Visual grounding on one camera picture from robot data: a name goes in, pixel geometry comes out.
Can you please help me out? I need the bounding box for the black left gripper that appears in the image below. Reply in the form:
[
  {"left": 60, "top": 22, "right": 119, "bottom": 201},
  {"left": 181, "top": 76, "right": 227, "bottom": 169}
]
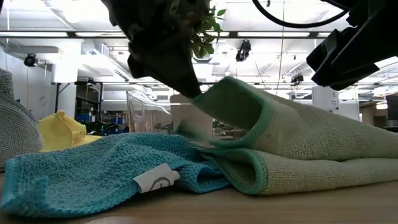
[{"left": 102, "top": 0, "right": 212, "bottom": 98}]

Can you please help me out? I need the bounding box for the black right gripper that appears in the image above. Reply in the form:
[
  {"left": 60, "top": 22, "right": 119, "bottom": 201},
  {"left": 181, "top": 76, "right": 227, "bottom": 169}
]
[{"left": 306, "top": 0, "right": 398, "bottom": 91}]

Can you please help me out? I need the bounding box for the pale green microfiber towel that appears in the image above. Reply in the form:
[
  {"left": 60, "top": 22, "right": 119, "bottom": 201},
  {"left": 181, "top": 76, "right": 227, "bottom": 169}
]
[{"left": 175, "top": 76, "right": 398, "bottom": 196}]

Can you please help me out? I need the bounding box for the teal microfiber towel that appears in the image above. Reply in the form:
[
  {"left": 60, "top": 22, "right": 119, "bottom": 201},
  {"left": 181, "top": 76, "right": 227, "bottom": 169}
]
[{"left": 0, "top": 133, "right": 231, "bottom": 218}]

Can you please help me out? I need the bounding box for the yellow microfiber towel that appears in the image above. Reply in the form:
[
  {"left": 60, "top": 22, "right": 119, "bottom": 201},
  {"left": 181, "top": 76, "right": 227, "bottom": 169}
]
[{"left": 37, "top": 110, "right": 103, "bottom": 153}]

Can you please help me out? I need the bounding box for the grey microfiber towel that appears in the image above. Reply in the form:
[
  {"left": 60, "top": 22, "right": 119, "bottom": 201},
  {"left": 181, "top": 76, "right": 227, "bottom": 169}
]
[{"left": 0, "top": 68, "right": 44, "bottom": 172}]

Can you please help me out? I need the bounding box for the white pillar kiosk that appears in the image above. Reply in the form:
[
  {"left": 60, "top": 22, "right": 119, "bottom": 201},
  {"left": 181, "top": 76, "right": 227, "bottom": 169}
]
[{"left": 312, "top": 86, "right": 340, "bottom": 113}]

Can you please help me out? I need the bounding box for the green leafy plant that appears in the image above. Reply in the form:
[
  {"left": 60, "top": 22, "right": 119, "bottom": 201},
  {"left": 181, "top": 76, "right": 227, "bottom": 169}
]
[{"left": 190, "top": 6, "right": 227, "bottom": 59}]

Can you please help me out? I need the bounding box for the white plant pot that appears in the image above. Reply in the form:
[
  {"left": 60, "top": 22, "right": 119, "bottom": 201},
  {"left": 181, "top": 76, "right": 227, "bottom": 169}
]
[{"left": 170, "top": 94, "right": 215, "bottom": 139}]

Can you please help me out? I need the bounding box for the clear plastic bin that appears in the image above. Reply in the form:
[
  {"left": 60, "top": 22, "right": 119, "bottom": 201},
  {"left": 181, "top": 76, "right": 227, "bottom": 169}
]
[{"left": 126, "top": 89, "right": 195, "bottom": 135}]

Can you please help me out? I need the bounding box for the dark computer monitor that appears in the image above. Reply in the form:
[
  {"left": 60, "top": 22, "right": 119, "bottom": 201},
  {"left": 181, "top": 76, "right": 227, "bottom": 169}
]
[{"left": 386, "top": 94, "right": 398, "bottom": 121}]

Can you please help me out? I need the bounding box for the black background table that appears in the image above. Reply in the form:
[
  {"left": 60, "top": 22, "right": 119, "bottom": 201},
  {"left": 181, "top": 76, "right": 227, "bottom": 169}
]
[{"left": 51, "top": 81, "right": 104, "bottom": 131}]

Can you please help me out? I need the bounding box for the black ceiling-hung camera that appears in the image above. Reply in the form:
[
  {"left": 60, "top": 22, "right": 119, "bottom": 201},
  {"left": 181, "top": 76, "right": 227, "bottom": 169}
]
[
  {"left": 290, "top": 73, "right": 305, "bottom": 85},
  {"left": 235, "top": 39, "right": 252, "bottom": 63},
  {"left": 24, "top": 53, "right": 39, "bottom": 68}
]

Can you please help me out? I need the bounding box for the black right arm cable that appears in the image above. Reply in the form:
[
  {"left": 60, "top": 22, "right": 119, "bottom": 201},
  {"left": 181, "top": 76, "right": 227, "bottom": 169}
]
[{"left": 251, "top": 0, "right": 351, "bottom": 29}]

